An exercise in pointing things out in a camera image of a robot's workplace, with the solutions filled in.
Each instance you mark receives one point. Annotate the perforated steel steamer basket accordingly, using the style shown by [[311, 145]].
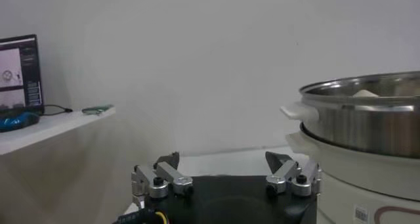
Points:
[[361, 126]]

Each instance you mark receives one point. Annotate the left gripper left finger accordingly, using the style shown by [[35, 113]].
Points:
[[170, 176]]

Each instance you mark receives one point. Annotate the blue computer mouse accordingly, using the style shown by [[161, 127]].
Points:
[[18, 121]]

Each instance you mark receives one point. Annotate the black laptop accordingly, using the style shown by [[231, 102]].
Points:
[[16, 71]]

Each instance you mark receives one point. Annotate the white electric cooker base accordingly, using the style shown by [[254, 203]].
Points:
[[354, 179]]

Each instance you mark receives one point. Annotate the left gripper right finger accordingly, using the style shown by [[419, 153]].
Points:
[[288, 176]]

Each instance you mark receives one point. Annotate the white side table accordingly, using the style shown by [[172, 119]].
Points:
[[49, 166]]

